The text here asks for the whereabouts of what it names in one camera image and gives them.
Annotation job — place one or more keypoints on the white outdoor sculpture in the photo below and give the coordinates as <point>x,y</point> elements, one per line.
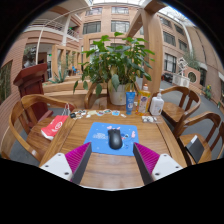
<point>182,66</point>

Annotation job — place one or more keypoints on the blue cartoon mouse pad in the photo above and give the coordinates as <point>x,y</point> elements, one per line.
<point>96,140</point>

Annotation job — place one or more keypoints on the black computer mouse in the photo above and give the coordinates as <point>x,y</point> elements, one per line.
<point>115,140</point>

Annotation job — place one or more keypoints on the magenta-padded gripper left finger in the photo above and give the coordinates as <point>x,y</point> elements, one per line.
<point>65,165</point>

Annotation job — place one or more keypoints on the green potted plant white pot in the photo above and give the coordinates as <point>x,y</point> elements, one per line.
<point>116,63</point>

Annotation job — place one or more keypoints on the black notebook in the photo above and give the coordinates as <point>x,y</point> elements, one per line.
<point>194,149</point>

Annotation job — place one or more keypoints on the orange liquid clear bottle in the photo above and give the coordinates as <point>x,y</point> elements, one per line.
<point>143,101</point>

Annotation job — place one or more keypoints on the small black fob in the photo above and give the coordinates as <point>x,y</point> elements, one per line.
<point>72,115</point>

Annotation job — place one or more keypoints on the red-brown wooden pedestal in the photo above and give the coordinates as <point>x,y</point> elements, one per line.
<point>31,83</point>

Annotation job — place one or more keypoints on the blue sticker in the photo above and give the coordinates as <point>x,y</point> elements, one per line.
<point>115,113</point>

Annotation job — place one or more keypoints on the white pump bottle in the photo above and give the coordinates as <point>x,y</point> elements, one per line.
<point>156,106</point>

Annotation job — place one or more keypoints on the clear plastic packet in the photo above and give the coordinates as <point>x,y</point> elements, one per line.
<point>150,119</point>

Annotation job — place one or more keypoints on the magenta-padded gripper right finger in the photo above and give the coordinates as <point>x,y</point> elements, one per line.
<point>156,164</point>

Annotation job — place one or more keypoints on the wooden armchair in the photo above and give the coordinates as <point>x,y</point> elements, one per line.
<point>196,126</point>
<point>91,96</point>
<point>176,113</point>
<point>20,123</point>

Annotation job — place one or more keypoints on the blue squeeze tube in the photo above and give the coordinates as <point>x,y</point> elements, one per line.
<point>130,103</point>

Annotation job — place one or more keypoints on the dark bust statue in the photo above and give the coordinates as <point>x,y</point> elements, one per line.
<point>30,58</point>

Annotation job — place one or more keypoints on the spiky green agave plant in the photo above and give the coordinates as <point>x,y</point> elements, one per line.
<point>59,77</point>

